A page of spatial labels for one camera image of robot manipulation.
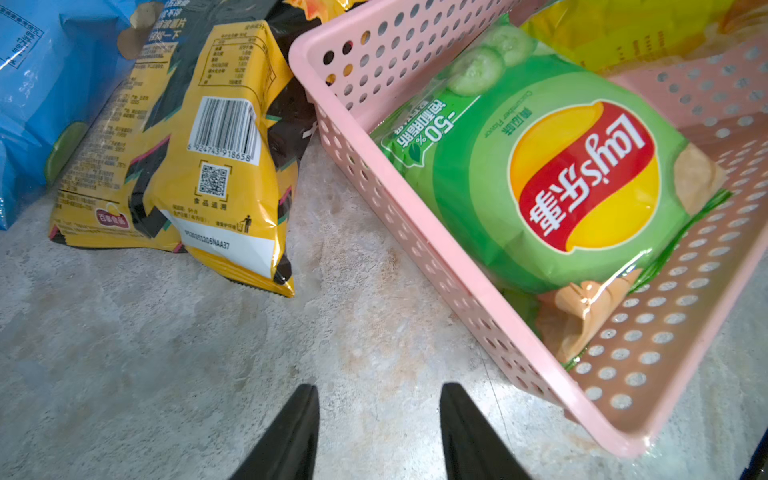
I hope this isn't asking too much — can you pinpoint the blue potato chips bag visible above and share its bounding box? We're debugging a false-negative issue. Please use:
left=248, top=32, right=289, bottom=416
left=1, top=0, right=164, bottom=229

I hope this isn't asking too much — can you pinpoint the black yellow potato chips bag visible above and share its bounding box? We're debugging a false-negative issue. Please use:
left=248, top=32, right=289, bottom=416
left=49, top=1, right=352, bottom=297

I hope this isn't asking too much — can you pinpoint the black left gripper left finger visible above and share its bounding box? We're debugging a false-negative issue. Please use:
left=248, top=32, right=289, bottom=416
left=229, top=384, right=320, bottom=480

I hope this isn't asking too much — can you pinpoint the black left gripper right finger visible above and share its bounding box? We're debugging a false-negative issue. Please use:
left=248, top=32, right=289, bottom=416
left=440, top=383, right=531, bottom=480

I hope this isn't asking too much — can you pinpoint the green potato chips bag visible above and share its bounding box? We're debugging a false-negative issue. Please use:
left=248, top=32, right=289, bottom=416
left=372, top=18, right=730, bottom=366

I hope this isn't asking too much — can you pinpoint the pink perforated plastic basket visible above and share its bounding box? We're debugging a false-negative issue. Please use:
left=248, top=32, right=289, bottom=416
left=289, top=1, right=767, bottom=458

